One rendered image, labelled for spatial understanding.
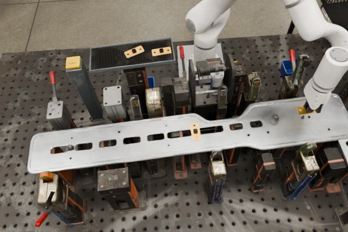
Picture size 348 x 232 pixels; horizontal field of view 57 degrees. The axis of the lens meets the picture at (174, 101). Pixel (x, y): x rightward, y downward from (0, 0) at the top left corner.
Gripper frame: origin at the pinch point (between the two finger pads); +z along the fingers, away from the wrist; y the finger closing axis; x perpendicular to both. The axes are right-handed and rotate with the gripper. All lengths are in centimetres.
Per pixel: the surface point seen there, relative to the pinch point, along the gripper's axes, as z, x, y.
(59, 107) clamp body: 3, -104, -17
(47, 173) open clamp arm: -1, -104, 14
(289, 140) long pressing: 9.3, -8.8, 9.4
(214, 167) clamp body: 4.7, -42.3, 18.5
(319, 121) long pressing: 9.4, 6.2, 2.7
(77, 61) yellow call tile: -7, -93, -33
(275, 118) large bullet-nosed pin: 4.9, -13.1, 0.8
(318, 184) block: 31.2, 5.6, 22.8
